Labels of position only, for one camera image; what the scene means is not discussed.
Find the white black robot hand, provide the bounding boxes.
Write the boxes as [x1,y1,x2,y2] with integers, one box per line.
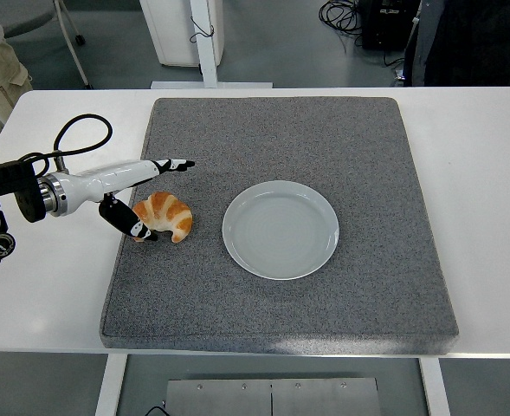
[61,158,197,243]

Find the golden brown croissant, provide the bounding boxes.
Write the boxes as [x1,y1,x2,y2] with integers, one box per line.
[132,191,194,244]

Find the round pale grey plate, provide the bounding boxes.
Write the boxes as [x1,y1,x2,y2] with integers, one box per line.
[221,179,340,282]

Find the grey metal plate with screws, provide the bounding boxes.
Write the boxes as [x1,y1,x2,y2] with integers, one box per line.
[164,377,382,416]

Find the white cabinet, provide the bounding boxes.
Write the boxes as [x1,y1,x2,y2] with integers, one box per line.
[139,0,225,68]

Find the grey felt mat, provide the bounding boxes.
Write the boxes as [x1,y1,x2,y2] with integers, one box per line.
[99,95,460,356]

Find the grey chair with casters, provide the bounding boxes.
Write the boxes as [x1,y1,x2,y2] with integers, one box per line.
[1,0,94,91]

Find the white table leg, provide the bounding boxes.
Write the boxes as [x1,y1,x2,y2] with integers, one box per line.
[418,357,451,416]
[94,354,129,416]

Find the black equipment box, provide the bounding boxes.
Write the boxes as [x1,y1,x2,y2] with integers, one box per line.
[358,0,423,51]

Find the dark garment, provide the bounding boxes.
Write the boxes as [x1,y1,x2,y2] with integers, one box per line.
[403,0,510,88]

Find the white post with flat base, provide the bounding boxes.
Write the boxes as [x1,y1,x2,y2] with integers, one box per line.
[150,0,274,90]

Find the black cord on white post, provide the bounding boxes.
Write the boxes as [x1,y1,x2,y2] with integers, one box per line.
[189,16,216,44]

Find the tangled black floor cables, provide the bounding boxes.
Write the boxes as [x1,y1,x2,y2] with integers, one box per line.
[317,0,405,68]

